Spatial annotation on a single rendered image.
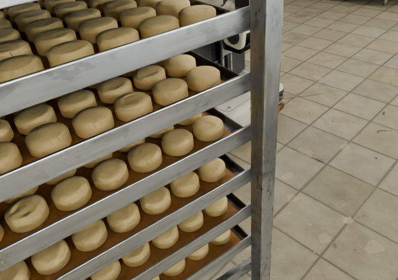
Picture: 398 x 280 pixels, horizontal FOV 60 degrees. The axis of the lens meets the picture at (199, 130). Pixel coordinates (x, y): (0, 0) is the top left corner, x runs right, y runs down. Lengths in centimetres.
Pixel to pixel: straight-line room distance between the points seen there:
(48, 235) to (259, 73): 33
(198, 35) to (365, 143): 215
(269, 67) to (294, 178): 170
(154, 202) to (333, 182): 169
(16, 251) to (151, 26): 30
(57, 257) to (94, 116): 21
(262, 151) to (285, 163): 170
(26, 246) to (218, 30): 34
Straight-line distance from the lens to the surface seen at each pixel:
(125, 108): 45
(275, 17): 45
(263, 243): 71
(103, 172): 50
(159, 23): 44
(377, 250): 190
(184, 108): 44
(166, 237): 63
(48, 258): 55
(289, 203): 199
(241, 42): 209
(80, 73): 37
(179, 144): 51
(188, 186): 58
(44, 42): 46
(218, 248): 74
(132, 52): 38
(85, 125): 44
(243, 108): 224
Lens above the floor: 146
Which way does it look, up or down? 35 degrees down
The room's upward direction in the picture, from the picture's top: 6 degrees counter-clockwise
